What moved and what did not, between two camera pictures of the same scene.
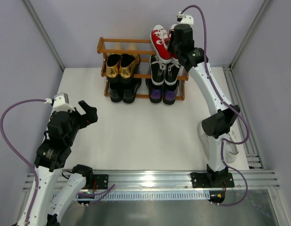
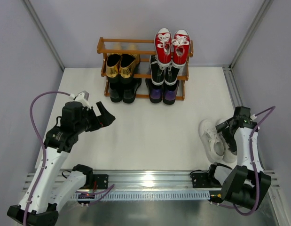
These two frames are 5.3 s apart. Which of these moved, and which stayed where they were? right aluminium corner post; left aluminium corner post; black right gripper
Moved: black right gripper
Stayed: left aluminium corner post; right aluminium corner post
